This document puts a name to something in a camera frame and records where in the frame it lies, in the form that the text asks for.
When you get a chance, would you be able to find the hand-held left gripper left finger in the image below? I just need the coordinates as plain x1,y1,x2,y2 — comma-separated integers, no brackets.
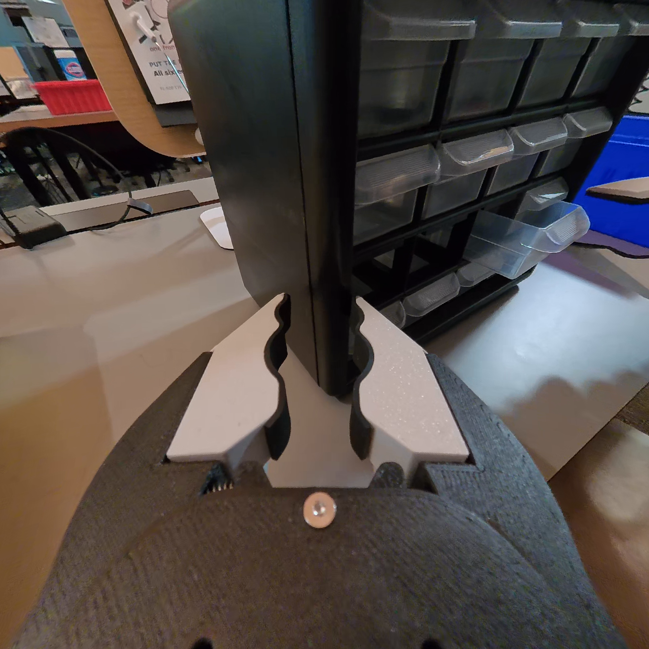
165,293,292,475

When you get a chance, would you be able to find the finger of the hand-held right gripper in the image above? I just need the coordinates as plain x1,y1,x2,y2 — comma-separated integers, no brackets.
573,228,649,260
585,176,649,206

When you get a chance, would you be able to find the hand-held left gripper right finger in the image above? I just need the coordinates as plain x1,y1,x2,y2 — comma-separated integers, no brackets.
349,296,469,481

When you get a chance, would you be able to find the blue plastic bin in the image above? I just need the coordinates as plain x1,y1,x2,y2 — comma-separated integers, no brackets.
570,114,649,249

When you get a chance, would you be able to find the clear plastic drawer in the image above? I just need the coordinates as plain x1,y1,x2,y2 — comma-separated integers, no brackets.
521,176,570,213
462,200,592,279

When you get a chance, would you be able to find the black drawer cabinet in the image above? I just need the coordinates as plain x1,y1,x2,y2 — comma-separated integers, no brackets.
167,0,649,397

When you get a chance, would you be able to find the grey desk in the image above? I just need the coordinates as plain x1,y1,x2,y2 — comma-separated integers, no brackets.
0,175,649,640

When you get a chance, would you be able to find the set of clear cabinet drawers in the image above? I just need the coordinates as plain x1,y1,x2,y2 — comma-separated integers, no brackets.
354,0,649,330

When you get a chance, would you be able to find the black power adapter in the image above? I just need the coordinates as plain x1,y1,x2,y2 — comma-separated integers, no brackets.
0,205,68,250

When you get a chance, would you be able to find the long wooden table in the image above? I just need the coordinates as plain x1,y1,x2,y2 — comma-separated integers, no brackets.
0,109,120,133

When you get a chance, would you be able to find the instruction poster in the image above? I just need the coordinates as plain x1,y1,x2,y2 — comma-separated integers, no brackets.
104,0,193,104

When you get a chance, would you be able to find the red plastic bin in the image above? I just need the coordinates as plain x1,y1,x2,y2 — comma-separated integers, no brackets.
31,79,113,116

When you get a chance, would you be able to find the blue white wipes canister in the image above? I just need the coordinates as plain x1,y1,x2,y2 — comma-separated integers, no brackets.
55,50,88,82

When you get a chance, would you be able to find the black cable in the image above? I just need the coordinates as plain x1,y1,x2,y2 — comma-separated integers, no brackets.
0,127,134,234

